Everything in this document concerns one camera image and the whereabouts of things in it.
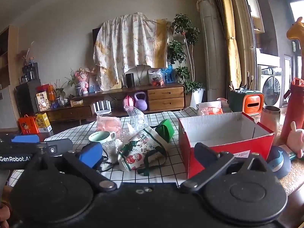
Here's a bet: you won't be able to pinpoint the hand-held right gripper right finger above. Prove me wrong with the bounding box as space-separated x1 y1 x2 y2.
180 142 269 193

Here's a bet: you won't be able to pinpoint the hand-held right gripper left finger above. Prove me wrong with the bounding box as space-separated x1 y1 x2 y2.
25 142 117 193

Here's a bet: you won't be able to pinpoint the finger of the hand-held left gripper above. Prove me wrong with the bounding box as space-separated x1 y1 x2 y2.
37 138 74 158
11 134 40 144

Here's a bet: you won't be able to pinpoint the white fluffy cloth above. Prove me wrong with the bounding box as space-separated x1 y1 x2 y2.
102 138 124 164

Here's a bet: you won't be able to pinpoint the red cardboard box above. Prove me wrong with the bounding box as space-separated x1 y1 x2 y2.
178 112 275 179

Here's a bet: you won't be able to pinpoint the green cup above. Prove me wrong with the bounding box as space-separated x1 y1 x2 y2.
155 119 175 143

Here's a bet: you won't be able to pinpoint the printed white tote bag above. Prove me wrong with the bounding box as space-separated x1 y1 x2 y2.
118 125 172 172

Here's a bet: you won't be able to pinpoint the clear bubble wrap bag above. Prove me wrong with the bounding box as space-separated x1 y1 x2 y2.
124 106 150 136

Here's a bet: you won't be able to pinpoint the person's left hand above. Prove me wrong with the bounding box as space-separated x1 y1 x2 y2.
0 202 10 228

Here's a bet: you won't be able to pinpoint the red gift box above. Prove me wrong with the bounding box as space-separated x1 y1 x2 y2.
18 115 40 135

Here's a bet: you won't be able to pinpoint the green and white mug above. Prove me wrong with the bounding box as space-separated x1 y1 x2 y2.
88 130 117 146

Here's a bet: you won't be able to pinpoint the yellow carton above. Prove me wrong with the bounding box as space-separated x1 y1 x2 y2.
35 112 53 133

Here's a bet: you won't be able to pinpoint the pink plastic bag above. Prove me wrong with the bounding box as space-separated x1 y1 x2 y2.
96 115 123 134

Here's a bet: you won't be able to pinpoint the black grid white tablecloth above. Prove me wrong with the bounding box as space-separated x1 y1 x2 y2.
9 106 205 186

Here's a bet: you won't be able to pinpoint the white and orange packet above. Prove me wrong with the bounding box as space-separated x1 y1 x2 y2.
197 101 224 116

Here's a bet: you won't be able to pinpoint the black water dispenser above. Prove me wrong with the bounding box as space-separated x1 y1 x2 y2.
15 62 42 117

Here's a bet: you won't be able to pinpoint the orange gift boxes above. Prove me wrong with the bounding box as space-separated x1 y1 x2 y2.
35 84 57 111

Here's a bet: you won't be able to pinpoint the white router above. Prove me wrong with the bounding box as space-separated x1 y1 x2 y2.
93 101 111 114

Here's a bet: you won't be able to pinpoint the pink kettlebell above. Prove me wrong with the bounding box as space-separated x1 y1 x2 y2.
123 95 135 110

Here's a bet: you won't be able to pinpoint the small potted plant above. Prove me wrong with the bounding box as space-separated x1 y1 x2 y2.
65 68 83 97

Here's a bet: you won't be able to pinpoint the orange and green desk organizer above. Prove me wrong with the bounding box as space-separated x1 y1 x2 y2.
228 71 264 115

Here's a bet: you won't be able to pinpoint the wooden television cabinet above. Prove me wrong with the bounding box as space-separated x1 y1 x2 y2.
46 83 186 124

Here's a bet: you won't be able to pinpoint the pink doll bouquet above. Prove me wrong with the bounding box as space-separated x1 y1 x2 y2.
75 67 93 94

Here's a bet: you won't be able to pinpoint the purple kettlebell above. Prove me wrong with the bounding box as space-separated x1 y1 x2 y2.
134 91 149 111

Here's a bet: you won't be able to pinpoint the pink steel tumbler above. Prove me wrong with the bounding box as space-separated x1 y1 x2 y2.
261 105 281 134

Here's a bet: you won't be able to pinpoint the dark blue whale cushion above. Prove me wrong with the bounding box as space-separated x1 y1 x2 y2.
266 145 293 179

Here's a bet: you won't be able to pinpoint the black cylinder speaker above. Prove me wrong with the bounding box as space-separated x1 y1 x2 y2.
125 73 135 88

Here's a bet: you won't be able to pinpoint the blue packet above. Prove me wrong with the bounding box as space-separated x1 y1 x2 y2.
162 67 177 84

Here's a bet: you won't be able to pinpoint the clear bag of fruit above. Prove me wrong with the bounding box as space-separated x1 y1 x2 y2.
148 69 165 86

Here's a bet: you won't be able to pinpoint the pink rabbit plush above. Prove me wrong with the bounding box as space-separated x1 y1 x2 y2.
286 121 304 158

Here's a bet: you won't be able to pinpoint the beige patterned table mat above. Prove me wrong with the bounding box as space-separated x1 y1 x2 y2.
278 157 304 196

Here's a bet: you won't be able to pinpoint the white washing machine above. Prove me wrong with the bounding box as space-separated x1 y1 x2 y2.
257 65 283 108

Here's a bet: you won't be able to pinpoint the white shell shaped ornament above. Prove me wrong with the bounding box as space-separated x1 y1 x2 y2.
124 64 153 87

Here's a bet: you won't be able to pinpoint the red water bottle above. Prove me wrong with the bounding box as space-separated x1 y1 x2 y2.
280 77 304 146

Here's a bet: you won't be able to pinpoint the tall potted tree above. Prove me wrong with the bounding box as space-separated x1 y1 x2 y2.
167 14 206 110

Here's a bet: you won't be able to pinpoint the covered standing air conditioner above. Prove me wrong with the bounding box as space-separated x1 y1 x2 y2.
196 0 230 102

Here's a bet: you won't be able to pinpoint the floral cloth covered television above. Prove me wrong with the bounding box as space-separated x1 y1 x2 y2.
92 12 173 91

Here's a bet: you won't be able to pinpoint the yellow curtain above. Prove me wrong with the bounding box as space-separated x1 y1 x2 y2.
217 0 243 89

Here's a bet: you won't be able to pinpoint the yellow giraffe toy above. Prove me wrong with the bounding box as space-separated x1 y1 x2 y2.
286 17 304 53

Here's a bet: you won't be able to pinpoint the black cable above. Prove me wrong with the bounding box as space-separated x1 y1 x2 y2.
96 147 113 172

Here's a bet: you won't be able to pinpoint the wooden wall shelf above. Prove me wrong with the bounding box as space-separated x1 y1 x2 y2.
0 26 11 91

